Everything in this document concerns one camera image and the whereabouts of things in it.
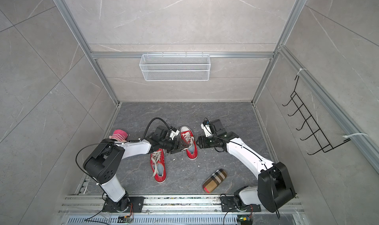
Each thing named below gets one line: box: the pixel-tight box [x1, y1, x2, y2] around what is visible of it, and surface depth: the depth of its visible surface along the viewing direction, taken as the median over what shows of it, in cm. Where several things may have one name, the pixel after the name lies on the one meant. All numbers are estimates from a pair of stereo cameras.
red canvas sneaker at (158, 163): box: [149, 148, 167, 184], surface depth 81 cm
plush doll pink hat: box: [109, 129, 129, 142], surface depth 95 cm
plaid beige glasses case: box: [202, 168, 228, 193], surface depth 80 cm
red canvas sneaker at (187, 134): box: [179, 125, 198, 160], surface depth 92 cm
